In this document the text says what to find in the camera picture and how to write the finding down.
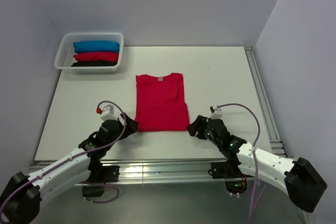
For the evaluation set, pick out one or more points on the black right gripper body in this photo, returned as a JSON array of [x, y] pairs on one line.
[[208, 134]]

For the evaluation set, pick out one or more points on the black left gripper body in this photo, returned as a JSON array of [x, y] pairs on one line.
[[119, 132]]

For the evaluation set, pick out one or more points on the red t shirt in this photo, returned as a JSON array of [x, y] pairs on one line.
[[160, 103], [95, 56]]

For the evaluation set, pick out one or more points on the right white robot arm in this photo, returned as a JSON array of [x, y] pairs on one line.
[[296, 178]]

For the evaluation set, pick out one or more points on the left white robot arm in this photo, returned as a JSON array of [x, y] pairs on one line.
[[25, 195]]

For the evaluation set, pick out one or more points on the rolled black t shirt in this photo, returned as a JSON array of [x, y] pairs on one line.
[[95, 63]]

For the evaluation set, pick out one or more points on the rolled red t shirt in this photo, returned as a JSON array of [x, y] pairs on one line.
[[95, 56]]

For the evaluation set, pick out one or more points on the white perforated plastic basket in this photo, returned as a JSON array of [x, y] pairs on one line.
[[64, 57]]

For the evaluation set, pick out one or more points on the rolled blue t shirt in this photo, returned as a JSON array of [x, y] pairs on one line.
[[96, 45]]

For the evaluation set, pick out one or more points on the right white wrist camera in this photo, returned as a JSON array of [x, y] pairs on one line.
[[216, 112]]

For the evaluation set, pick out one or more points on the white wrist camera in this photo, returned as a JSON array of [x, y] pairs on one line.
[[106, 113], [216, 112]]

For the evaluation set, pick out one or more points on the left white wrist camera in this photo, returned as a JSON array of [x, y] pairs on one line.
[[106, 113]]

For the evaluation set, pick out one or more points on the aluminium front rail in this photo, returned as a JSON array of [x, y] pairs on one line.
[[162, 169]]

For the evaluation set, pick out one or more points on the aluminium side rail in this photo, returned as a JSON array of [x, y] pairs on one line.
[[272, 131]]

